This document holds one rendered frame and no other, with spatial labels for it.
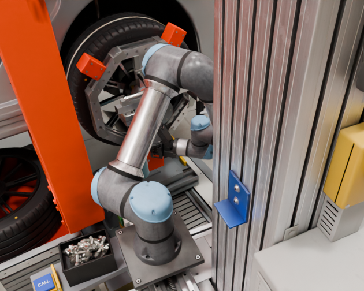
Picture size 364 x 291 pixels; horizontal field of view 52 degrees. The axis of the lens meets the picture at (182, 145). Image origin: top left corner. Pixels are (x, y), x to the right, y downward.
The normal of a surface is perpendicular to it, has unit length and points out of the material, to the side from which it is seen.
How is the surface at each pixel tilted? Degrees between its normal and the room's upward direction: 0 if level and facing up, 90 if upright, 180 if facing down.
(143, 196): 8
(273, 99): 90
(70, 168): 90
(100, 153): 0
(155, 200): 8
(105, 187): 42
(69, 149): 90
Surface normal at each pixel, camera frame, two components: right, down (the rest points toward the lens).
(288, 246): -0.04, -0.77
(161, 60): -0.41, -0.19
